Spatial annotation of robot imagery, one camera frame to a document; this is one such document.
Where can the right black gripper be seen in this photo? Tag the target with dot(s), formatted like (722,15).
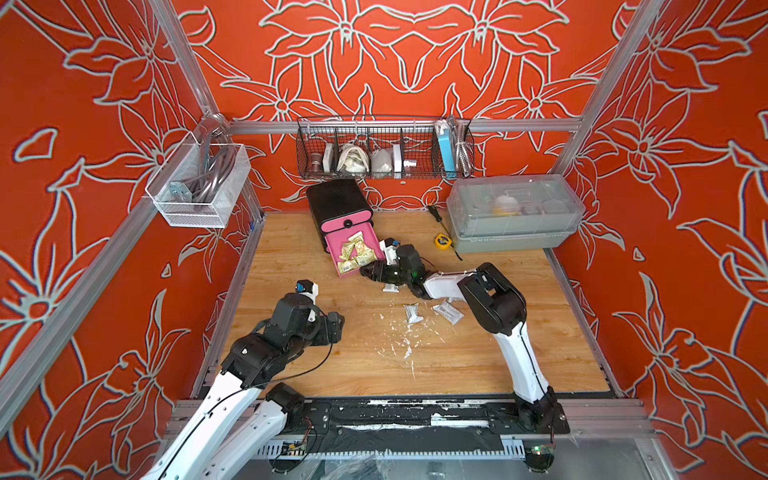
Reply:
(377,266)

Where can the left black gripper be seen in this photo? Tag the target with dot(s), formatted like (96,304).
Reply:
(325,336)

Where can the green cookie packet large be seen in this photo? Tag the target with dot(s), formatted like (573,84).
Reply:
(347,266)

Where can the green cookie packet top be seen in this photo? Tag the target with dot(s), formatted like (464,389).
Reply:
(357,241)

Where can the green cookie packet small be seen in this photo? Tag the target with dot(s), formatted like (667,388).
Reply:
(347,252)

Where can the pink drawer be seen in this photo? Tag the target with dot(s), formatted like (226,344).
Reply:
(336,239)
(345,221)

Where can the pink top drawer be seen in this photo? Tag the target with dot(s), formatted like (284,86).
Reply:
(345,221)

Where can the black pink drawer cabinet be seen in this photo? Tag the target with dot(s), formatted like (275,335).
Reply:
(334,198)

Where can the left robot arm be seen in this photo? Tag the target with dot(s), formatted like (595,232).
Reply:
(246,407)

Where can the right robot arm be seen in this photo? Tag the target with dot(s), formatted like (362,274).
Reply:
(501,310)

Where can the yellow tape measure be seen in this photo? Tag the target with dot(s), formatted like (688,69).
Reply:
(443,242)

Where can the white cloth in basket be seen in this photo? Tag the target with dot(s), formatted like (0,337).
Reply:
(353,159)

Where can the grey plastic storage box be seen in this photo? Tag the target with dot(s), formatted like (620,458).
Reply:
(507,213)

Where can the blue box in basket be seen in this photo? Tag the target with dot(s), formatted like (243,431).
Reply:
(444,134)

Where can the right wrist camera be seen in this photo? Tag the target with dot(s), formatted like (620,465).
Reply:
(389,249)

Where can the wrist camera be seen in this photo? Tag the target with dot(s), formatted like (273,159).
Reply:
(389,249)
(308,289)

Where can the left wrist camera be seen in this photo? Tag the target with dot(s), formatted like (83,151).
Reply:
(308,289)

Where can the black handled screwdriver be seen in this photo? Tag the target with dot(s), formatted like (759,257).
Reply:
(432,209)

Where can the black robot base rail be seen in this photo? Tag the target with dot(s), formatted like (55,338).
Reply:
(423,424)

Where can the black wire wall basket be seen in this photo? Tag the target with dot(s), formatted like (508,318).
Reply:
(399,148)

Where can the clear plastic wall bin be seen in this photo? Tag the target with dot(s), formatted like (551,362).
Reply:
(200,184)

